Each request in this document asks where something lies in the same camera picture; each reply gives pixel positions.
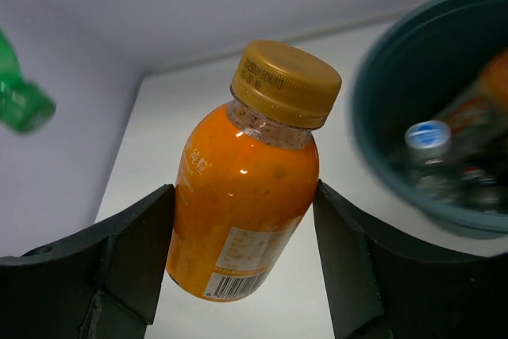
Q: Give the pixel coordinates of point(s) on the tall orange labelled bottle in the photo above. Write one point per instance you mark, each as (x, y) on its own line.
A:
(478, 115)

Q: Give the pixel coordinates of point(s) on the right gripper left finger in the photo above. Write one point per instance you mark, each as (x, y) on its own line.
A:
(101, 282)

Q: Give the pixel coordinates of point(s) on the green plastic soda bottle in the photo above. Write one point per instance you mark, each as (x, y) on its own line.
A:
(25, 107)

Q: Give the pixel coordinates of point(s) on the clear plastic water bottle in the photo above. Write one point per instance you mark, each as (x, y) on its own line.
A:
(436, 170)

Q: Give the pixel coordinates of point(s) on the dark teal plastic bin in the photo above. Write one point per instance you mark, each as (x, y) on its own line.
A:
(412, 70)

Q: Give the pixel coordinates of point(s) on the orange juice bottle gold cap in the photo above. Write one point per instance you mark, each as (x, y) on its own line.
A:
(249, 172)

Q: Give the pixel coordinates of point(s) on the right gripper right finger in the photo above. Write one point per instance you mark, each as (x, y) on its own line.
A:
(383, 283)

